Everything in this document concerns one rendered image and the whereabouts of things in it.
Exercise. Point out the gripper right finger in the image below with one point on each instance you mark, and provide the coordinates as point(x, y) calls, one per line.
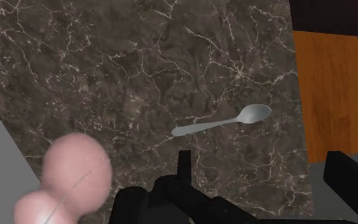
point(350, 180)

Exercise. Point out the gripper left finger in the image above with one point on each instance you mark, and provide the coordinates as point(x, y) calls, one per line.
point(178, 198)

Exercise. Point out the orange wooden cabinet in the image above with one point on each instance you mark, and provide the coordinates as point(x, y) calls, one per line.
point(336, 93)

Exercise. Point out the pink rounded vase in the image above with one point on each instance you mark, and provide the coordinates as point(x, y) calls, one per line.
point(73, 173)

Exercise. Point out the grey metal spoon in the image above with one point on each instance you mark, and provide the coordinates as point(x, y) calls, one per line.
point(251, 113)

